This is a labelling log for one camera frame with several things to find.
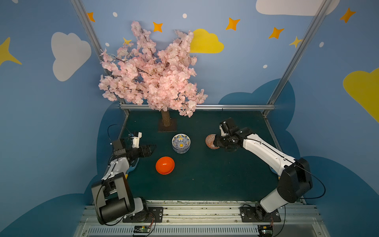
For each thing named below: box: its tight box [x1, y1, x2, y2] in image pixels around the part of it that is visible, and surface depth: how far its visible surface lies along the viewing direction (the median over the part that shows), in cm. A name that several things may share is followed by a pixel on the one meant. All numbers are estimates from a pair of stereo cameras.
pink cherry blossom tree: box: [98, 20, 208, 132], surface depth 74 cm
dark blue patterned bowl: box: [172, 147, 190, 155], surface depth 95 cm
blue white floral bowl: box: [171, 143, 191, 153], surface depth 95 cm
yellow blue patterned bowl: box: [171, 133, 191, 151], surface depth 98 cm
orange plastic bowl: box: [155, 156, 176, 176], surface depth 90 cm
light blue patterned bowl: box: [172, 146, 191, 154], surface depth 95 cm
